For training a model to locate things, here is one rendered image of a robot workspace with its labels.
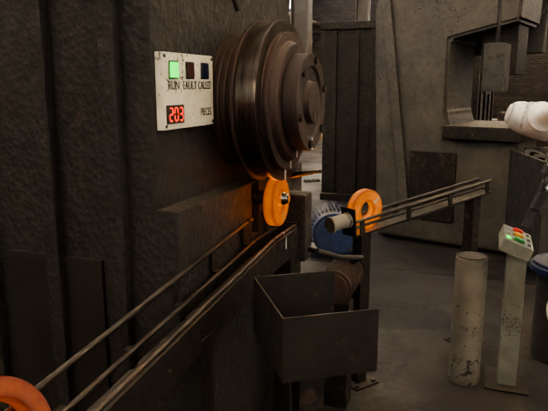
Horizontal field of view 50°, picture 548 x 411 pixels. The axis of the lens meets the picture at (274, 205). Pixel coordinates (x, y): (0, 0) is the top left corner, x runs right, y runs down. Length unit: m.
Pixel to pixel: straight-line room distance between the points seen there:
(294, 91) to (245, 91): 0.14
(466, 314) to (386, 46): 2.55
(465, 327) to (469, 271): 0.22
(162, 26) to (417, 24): 3.16
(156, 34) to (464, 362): 1.71
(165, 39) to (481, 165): 3.15
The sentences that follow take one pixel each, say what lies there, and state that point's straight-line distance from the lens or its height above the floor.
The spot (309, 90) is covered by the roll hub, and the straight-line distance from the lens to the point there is 1.70.
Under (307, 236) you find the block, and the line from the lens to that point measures 2.05.
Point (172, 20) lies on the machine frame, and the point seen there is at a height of 1.32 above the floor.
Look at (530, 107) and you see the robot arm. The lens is 2.17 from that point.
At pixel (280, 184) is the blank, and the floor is 0.87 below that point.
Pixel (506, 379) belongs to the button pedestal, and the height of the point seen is 0.03.
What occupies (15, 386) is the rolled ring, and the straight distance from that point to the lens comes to 1.02.
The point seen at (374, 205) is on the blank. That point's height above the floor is 0.72.
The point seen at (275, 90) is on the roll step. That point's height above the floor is 1.15.
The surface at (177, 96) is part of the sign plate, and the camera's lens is 1.46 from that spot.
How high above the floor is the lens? 1.17
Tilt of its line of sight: 12 degrees down
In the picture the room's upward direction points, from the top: straight up
